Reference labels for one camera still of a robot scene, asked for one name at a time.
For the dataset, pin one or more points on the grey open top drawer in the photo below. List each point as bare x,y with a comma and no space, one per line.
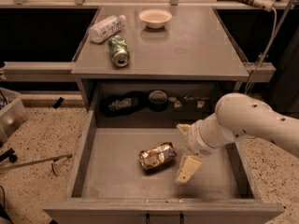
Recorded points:
109,186

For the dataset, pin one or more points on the black drawer handle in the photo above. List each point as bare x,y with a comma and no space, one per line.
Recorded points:
167,219

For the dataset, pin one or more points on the clear plastic storage bin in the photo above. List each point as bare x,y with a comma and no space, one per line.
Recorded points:
12,113

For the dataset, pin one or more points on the black tape roll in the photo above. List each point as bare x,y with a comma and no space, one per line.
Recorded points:
158,101

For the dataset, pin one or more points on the white ceramic bowl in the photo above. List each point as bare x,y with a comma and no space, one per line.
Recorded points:
155,18

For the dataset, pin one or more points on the green soda can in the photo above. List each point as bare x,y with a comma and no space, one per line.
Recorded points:
118,51

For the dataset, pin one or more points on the long metal rod tool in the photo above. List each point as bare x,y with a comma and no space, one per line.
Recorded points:
52,161

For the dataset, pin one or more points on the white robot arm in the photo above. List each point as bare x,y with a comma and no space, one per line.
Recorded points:
236,116

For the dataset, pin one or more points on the orange soda can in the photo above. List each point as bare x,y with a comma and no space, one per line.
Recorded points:
157,156

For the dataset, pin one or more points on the clear plastic water bottle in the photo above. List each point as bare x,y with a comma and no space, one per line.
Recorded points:
106,28

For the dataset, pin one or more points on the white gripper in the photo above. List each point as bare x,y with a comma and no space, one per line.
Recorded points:
194,139

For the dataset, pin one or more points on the small black floor block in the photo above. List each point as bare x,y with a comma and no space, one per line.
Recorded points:
58,102

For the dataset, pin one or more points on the grey counter cabinet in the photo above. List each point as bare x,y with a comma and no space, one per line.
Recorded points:
188,58

